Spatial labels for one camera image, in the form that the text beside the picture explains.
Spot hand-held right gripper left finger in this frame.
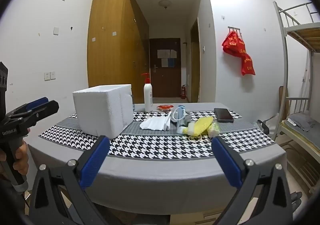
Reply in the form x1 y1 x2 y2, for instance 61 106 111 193
29 135 110 225

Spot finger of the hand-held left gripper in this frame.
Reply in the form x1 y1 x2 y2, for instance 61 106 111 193
5 97 49 119
25 100 60 126

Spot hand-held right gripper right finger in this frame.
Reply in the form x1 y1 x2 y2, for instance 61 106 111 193
211 136 294 225

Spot yellow foam net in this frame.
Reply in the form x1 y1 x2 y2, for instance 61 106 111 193
183 116 214 137

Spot white foam box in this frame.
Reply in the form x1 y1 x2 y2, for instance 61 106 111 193
72 84 134 139

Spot blue face mask pack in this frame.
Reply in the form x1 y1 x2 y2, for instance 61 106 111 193
172 106 187 128

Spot person's left hand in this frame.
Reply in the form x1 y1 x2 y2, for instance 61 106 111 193
13 128 30 176

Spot black smartphone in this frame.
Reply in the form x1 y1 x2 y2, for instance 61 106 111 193
214 108 234 123

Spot black bag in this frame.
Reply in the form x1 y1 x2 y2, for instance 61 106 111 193
257 119 270 136

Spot houndstooth grey tablecloth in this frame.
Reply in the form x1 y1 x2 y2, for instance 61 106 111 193
25 102 287 215

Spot white tissue pile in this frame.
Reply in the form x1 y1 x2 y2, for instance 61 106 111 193
139 111 173 131

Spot white pump lotion bottle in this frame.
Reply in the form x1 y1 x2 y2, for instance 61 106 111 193
141 73 153 113

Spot brown wooden board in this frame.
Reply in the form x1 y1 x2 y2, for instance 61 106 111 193
278 86 288 121

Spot grey folded bedding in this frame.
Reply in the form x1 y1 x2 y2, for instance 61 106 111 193
287 113 316 132

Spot wooden wardrobe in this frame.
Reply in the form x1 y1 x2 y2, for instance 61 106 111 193
87 0 150 104

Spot light wooden door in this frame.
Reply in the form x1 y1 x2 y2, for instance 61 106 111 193
190 18 201 103

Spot dark brown door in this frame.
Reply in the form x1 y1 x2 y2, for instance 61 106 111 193
149 38 181 98

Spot red printed bags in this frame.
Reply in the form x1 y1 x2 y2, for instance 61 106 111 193
222 31 256 76

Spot white notice papers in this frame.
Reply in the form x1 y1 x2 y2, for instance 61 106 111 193
157 49 177 68

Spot grey metal bunk bed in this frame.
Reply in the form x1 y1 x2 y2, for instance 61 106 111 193
273 1 320 190

